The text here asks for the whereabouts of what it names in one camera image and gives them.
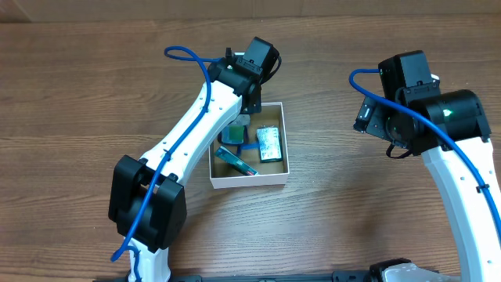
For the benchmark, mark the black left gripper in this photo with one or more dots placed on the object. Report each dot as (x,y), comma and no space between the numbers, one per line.
(253,99)

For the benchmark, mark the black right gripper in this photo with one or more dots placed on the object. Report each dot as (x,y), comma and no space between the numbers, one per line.
(376,118)

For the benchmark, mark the green white soap packet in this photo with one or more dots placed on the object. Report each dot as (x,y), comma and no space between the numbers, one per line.
(270,149)

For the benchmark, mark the clear soap pump bottle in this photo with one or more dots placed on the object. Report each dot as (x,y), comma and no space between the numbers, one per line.
(235,133)

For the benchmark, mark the blue disposable razor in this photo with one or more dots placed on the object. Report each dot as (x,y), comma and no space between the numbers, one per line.
(246,146)

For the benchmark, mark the green toothpaste tube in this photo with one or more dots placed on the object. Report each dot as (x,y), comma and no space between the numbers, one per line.
(238,164)

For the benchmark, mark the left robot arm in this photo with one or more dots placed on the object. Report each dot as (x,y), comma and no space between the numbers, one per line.
(147,197)

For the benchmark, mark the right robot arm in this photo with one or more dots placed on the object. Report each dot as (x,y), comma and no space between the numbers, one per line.
(450,132)

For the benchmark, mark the white cardboard box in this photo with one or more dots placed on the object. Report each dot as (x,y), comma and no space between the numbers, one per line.
(222,175)

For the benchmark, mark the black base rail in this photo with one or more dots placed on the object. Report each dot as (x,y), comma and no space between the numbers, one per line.
(335,276)

